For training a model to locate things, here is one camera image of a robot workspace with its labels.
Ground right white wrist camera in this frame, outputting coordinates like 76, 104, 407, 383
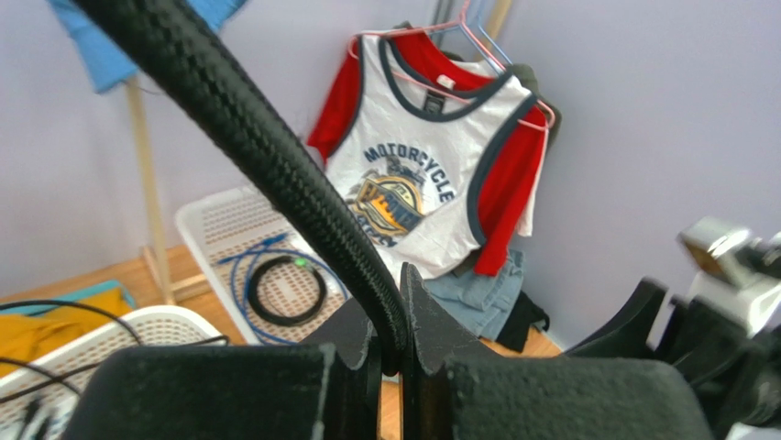
677, 216, 780, 337

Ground braided black cable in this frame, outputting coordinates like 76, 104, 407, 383
70, 0, 409, 377

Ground white oval perforated basket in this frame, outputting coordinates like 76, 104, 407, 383
1, 305, 229, 439

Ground blue bucket hat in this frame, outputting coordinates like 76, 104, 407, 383
49, 0, 247, 94

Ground orange cloth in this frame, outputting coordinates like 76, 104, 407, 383
1, 290, 134, 362

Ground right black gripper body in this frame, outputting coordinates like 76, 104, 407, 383
655, 300, 780, 439

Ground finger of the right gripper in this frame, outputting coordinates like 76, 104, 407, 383
564, 278, 667, 359

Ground white motorcycle tank top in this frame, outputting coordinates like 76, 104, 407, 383
324, 33, 538, 285

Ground teal cloth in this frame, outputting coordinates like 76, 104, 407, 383
1, 280, 138, 316

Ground red shirt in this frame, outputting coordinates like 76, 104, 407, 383
306, 30, 549, 277

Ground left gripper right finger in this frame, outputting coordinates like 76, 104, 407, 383
400, 263, 711, 439

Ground black garment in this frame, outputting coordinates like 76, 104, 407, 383
494, 291, 550, 352

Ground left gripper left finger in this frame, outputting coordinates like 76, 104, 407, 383
63, 300, 380, 439

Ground pink clothes hanger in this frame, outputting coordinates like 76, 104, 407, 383
346, 0, 557, 132

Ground blue ethernet cable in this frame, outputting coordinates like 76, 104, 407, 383
216, 231, 352, 347

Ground denim jeans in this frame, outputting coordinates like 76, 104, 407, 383
424, 249, 525, 340

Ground white rectangular perforated basket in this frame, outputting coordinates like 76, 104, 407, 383
175, 187, 350, 345

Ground black coiled cable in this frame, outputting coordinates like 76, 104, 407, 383
246, 255, 329, 327

